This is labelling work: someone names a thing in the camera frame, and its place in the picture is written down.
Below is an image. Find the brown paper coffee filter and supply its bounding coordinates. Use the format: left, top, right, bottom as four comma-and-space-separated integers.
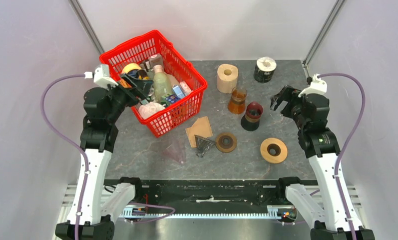
185, 116, 213, 148

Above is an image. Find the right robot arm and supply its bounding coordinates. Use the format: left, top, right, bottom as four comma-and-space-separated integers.
271, 85, 375, 240

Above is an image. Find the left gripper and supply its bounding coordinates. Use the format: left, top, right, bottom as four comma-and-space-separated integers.
103, 72, 153, 123

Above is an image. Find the amber glass carafe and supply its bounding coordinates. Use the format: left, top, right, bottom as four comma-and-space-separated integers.
227, 86, 247, 115

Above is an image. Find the red plastic basket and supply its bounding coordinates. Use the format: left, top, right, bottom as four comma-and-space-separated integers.
99, 29, 207, 138

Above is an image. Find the black wrapped paper roll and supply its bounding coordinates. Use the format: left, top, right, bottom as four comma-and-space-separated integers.
254, 56, 277, 83

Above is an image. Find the dark wooden ring holder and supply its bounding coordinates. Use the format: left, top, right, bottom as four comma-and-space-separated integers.
215, 132, 237, 153

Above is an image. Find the beige paper towel roll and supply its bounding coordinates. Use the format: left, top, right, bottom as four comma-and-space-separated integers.
216, 63, 239, 94

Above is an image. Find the green bottle pink cap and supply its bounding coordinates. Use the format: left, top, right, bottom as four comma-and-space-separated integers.
153, 65, 173, 102

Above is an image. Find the pink cloth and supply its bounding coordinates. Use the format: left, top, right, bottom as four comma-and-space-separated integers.
138, 102, 165, 119

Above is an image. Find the dark glass fluted dripper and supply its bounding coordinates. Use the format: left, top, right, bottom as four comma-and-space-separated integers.
195, 135, 216, 158

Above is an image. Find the light wooden ring holder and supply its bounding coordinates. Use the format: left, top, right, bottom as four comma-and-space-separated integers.
260, 137, 288, 164

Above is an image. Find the blue small box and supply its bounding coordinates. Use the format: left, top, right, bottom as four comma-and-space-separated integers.
161, 94, 180, 106

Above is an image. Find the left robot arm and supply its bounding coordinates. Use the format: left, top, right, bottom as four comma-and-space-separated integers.
55, 74, 152, 240

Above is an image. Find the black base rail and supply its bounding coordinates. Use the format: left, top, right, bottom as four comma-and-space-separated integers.
103, 178, 309, 216

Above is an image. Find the clear pink plastic cone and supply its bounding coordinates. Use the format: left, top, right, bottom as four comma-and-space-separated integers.
163, 139, 186, 165

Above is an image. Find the yellow tape roll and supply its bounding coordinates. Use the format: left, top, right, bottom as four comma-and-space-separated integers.
121, 62, 142, 77

